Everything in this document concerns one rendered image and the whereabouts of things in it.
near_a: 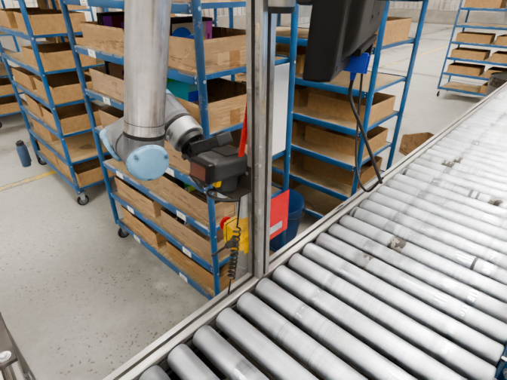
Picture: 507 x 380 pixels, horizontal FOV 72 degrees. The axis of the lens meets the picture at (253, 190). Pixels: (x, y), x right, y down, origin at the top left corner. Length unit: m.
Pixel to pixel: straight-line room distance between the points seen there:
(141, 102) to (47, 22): 1.79
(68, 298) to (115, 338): 0.40
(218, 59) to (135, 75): 0.50
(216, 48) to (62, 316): 1.46
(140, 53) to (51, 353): 1.45
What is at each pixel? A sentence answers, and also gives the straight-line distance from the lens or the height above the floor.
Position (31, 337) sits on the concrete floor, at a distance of 1.99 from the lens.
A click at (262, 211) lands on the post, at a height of 0.95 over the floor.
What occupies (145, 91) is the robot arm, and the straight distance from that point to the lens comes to 0.75.
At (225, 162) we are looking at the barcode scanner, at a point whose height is 1.08.
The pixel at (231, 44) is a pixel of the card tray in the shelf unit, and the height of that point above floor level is 1.21.
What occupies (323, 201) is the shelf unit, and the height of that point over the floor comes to 0.14.
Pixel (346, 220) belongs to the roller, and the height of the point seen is 0.75.
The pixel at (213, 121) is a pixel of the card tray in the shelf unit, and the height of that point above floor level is 0.97.
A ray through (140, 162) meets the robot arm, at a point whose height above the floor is 1.06.
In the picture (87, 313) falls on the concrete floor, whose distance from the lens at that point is 1.97.
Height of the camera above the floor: 1.38
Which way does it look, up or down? 31 degrees down
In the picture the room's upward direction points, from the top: straight up
